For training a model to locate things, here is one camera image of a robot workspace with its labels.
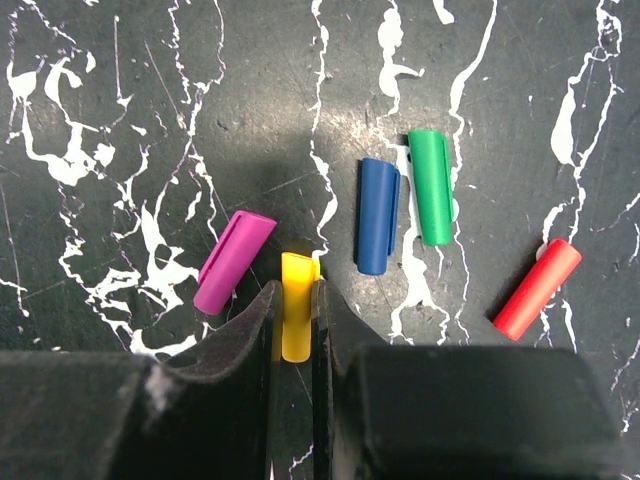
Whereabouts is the blue pen cap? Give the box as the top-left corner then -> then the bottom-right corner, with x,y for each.
357,158 -> 400,276

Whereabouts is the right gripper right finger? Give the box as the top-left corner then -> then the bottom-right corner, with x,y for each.
312,280 -> 625,479

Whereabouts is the yellow pen cap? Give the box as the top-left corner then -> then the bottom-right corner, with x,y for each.
281,252 -> 321,363

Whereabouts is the purple pen cap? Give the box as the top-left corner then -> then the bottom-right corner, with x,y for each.
193,210 -> 277,315

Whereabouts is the red pen cap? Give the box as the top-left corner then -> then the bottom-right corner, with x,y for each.
493,239 -> 582,341

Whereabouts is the green pen cap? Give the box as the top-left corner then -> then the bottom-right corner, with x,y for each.
408,130 -> 454,246

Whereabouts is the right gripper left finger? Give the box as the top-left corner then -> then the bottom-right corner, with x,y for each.
1,281 -> 280,479

